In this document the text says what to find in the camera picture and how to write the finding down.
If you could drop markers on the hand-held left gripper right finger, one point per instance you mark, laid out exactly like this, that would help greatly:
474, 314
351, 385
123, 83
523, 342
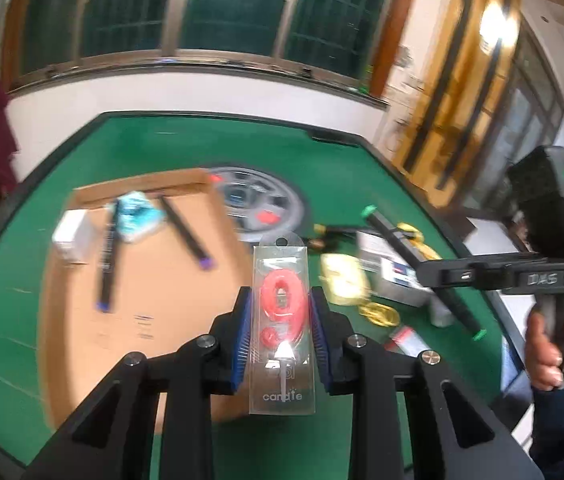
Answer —
322, 340

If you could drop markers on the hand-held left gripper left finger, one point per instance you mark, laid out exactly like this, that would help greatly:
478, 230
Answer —
242, 340

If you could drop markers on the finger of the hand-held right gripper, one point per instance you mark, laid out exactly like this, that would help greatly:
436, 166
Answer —
442, 272

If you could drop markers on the yellow round tin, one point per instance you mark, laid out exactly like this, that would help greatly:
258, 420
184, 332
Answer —
412, 234

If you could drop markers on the red number candle packet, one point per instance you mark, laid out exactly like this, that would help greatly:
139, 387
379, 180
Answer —
282, 300

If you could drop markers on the red and grey box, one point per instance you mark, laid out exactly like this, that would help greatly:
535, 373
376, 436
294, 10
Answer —
407, 342

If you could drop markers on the cardboard box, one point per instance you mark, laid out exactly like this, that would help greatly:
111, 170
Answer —
162, 300

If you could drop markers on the black pen with purple tips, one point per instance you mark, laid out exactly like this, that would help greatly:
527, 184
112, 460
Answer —
184, 232

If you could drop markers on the person's right hand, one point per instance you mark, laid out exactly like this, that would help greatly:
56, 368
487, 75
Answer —
542, 360

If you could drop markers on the white and blue box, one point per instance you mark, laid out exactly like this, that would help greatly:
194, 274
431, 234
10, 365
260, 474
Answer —
402, 287

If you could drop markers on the yellow snack packet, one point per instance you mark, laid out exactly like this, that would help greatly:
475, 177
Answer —
342, 280

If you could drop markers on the black rod with green ends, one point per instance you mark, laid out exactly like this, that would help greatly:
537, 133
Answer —
387, 227

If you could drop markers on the glass door cabinet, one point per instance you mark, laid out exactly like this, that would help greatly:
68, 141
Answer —
532, 100

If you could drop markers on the black and gold stick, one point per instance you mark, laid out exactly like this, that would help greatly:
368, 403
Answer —
332, 232

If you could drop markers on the gold wooden door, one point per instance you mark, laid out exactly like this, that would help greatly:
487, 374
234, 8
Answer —
462, 90

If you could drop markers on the grey weight plate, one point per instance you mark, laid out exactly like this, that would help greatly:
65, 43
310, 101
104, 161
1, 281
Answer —
282, 200

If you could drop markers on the black pen with blue tip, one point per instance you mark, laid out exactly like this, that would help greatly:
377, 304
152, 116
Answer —
108, 255

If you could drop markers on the teal packet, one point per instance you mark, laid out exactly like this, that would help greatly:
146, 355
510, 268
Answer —
137, 217

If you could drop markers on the barred window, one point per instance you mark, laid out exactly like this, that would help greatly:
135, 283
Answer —
212, 5

